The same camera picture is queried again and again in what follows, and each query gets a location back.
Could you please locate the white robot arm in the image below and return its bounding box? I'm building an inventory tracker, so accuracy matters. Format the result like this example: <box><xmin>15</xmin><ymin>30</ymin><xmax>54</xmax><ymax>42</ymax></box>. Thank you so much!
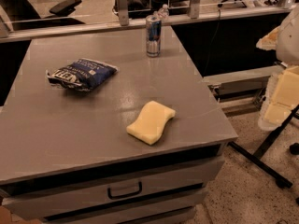
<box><xmin>256</xmin><ymin>7</ymin><xmax>299</xmax><ymax>131</ymax></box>

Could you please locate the blue chip bag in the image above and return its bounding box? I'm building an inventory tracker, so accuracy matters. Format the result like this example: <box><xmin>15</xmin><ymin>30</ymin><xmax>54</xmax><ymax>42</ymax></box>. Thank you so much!
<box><xmin>47</xmin><ymin>58</ymin><xmax>119</xmax><ymax>92</ymax></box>

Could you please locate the red bull can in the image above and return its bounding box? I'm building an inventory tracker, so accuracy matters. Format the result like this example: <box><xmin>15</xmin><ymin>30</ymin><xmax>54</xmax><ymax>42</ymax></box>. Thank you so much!
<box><xmin>146</xmin><ymin>15</ymin><xmax>162</xmax><ymax>57</ymax></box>

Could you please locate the yellow sponge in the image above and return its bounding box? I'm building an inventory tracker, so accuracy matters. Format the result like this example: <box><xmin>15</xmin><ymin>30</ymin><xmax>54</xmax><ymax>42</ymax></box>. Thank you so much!
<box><xmin>126</xmin><ymin>101</ymin><xmax>176</xmax><ymax>146</ymax></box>

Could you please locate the grey drawer cabinet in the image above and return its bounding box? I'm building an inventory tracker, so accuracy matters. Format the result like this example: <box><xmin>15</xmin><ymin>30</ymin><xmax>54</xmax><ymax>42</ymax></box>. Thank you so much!
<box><xmin>0</xmin><ymin>28</ymin><xmax>236</xmax><ymax>224</ymax></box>

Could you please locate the black stand base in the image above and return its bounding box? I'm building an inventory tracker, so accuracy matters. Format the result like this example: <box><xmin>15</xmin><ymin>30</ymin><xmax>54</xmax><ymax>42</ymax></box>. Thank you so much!
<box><xmin>228</xmin><ymin>105</ymin><xmax>299</xmax><ymax>190</ymax></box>

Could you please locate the upper grey drawer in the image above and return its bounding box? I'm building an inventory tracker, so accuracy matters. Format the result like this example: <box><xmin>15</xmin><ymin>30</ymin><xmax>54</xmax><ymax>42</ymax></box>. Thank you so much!
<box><xmin>4</xmin><ymin>157</ymin><xmax>224</xmax><ymax>219</ymax></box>

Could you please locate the black office chair left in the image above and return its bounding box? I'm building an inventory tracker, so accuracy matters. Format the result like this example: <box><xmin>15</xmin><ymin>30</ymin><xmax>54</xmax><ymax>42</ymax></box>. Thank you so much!
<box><xmin>0</xmin><ymin>0</ymin><xmax>82</xmax><ymax>31</ymax></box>

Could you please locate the black drawer handle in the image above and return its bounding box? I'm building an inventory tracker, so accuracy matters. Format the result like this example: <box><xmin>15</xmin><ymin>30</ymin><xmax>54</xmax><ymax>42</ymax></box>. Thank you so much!
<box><xmin>107</xmin><ymin>181</ymin><xmax>143</xmax><ymax>200</ymax></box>

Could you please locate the black hanging cable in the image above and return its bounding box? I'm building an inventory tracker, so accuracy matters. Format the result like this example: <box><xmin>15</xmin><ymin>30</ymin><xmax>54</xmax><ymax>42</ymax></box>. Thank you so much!
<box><xmin>202</xmin><ymin>8</ymin><xmax>222</xmax><ymax>77</ymax></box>

